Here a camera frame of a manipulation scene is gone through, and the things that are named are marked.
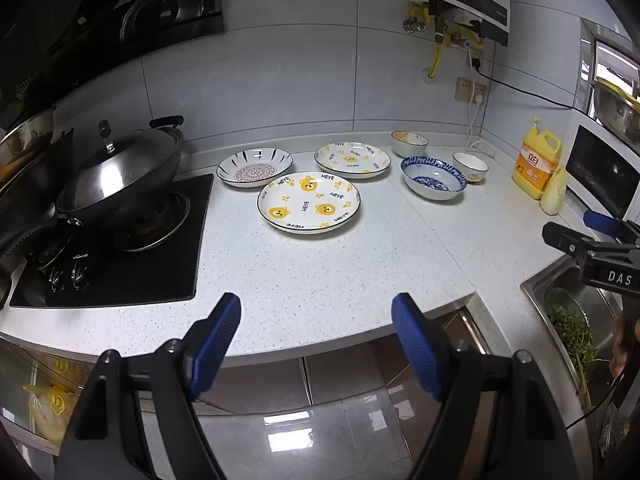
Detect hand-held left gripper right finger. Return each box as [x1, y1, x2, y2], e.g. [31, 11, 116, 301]
[391, 292, 583, 480]

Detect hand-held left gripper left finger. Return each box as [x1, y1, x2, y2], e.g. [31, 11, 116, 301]
[54, 292, 242, 480]

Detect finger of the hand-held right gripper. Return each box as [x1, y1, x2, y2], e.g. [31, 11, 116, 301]
[542, 222, 626, 262]
[583, 210, 640, 243]

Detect plain white bowl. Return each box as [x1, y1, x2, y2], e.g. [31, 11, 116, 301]
[453, 152, 489, 183]

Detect blue patterned bowl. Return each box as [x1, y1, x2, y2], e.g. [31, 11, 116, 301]
[400, 156, 468, 202]

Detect yellow bear print plate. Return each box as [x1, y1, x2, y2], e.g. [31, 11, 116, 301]
[257, 171, 362, 232]
[314, 142, 391, 181]

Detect striped plate with pink pattern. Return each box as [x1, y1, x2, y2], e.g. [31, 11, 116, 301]
[216, 147, 294, 188]

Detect orange flower bowl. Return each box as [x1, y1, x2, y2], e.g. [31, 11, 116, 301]
[390, 130, 429, 158]

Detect person's right hand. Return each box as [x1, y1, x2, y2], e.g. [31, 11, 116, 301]
[610, 309, 640, 377]

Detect yellow-green sponge cloth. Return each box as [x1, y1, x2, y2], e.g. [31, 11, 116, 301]
[541, 166, 567, 217]

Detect steel sink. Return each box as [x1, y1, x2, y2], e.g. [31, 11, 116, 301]
[520, 252, 640, 461]

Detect white microwave oven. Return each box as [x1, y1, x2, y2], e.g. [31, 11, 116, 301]
[565, 122, 640, 222]

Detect brown cabinet door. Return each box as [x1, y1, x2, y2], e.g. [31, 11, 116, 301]
[302, 339, 403, 400]
[205, 355, 313, 415]

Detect green leafy vegetables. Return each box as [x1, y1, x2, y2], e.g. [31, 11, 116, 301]
[547, 305, 599, 377]

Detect yellow detergent bottle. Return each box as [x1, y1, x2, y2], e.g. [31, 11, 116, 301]
[512, 117, 564, 201]

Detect black gas stove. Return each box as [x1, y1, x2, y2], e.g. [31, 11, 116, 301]
[9, 174, 215, 309]

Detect yellow plastic bag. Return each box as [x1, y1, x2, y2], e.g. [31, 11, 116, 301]
[22, 357, 96, 442]

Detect black wok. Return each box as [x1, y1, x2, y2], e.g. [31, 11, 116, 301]
[55, 115, 186, 228]

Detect steel wok lid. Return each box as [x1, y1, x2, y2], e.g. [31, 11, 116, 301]
[57, 120, 176, 213]

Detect metal pipe fittings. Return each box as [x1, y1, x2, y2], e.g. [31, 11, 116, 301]
[404, 2, 486, 50]

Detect steel wok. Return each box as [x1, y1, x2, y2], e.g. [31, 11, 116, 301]
[0, 109, 57, 181]

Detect black range hood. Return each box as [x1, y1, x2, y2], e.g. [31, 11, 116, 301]
[0, 0, 226, 126]

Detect white power cable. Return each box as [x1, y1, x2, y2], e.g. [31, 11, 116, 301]
[466, 95, 495, 155]

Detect white window frame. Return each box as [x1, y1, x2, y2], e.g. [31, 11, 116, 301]
[579, 17, 640, 128]

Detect beige wall socket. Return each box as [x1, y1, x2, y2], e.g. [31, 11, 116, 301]
[456, 77, 488, 103]

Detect yellow gas hose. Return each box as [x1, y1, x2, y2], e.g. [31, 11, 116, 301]
[428, 35, 447, 80]

